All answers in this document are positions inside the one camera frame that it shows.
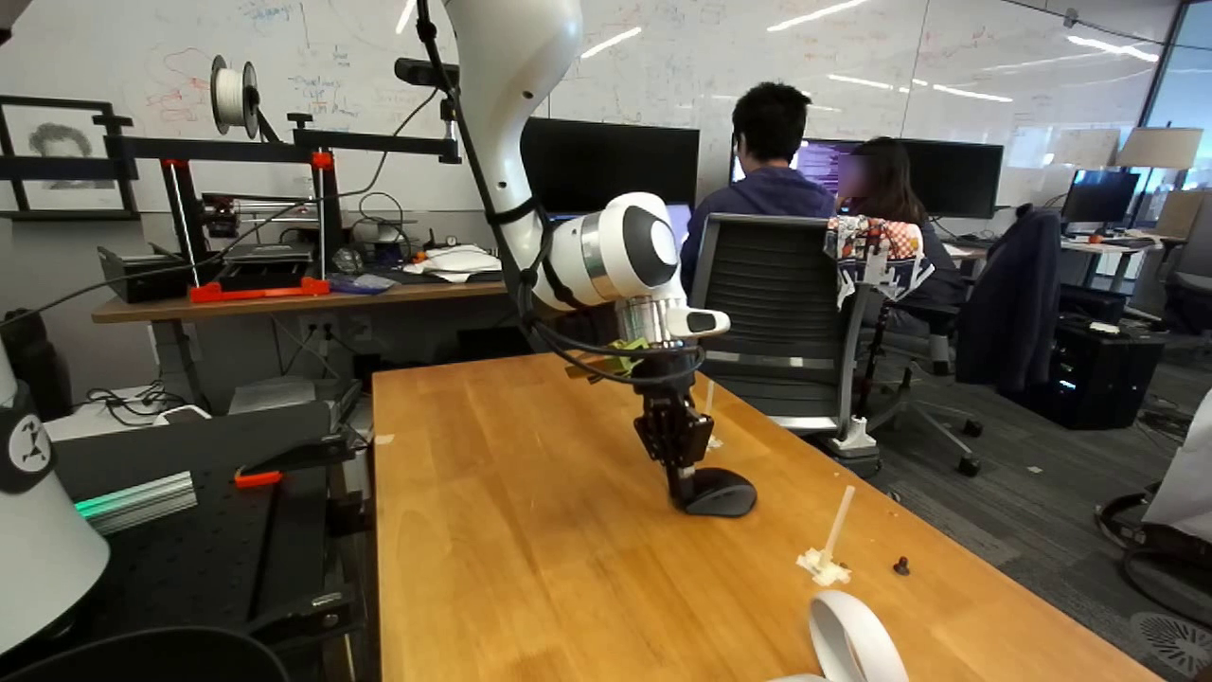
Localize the large black monitor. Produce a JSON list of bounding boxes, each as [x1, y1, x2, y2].
[[518, 114, 706, 219]]

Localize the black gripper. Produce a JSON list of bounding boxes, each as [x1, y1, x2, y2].
[[629, 378, 720, 507]]

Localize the black computer mouse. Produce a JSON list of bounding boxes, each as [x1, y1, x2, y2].
[[667, 462, 761, 521]]

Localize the grey mesh office chair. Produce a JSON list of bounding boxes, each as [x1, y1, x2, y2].
[[691, 207, 994, 482]]

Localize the small white plastic piece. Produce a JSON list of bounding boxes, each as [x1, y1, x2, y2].
[[790, 482, 861, 590]]

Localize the black computer tower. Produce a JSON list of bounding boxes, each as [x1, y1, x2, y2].
[[1050, 309, 1167, 434]]

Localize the orange handled black clamp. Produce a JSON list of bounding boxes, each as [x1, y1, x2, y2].
[[230, 467, 288, 497]]

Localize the small dark monitor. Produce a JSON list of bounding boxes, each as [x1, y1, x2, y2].
[[1062, 167, 1144, 232]]

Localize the black widescreen monitor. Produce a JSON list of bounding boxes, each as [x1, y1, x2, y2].
[[896, 135, 1009, 223]]

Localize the floral cloth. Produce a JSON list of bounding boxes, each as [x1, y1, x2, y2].
[[823, 210, 941, 309]]

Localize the grey box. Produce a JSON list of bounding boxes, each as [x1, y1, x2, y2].
[[225, 371, 322, 420]]

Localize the green lit metal bar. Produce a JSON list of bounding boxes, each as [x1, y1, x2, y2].
[[73, 468, 202, 539]]

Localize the white tape roll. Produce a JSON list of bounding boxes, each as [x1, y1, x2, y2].
[[770, 588, 914, 682]]

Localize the white paper stack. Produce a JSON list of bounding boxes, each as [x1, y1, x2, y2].
[[401, 237, 506, 282]]

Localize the wooden side desk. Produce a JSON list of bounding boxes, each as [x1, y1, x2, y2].
[[90, 271, 513, 382]]

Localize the person with long hair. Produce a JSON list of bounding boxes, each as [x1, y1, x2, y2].
[[837, 131, 965, 315]]

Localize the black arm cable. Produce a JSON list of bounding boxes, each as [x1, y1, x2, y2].
[[410, 0, 598, 382]]

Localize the red black 3D printer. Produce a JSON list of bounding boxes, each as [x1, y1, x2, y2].
[[96, 109, 467, 309]]

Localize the person in blue shirt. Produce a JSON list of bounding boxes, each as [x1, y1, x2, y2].
[[679, 79, 842, 295]]

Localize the black picture frame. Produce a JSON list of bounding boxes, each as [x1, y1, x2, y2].
[[0, 95, 134, 223]]

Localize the white filament spool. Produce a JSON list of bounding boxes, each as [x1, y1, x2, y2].
[[206, 54, 264, 140]]

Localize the dark jacket on chair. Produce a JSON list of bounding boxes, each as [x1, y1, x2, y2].
[[952, 201, 1072, 400]]

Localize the purple lit monitor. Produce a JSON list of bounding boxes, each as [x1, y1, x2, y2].
[[790, 135, 864, 201]]

